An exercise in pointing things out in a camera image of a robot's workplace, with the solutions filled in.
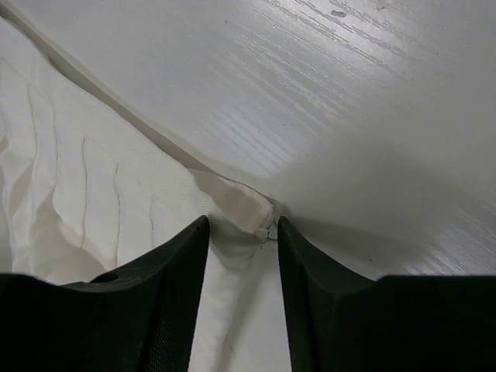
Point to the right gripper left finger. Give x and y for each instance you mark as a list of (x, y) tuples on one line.
[(138, 317)]

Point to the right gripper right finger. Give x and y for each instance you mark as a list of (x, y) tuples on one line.
[(338, 320)]

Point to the white pleated skirt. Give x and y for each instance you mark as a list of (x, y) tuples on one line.
[(83, 191)]

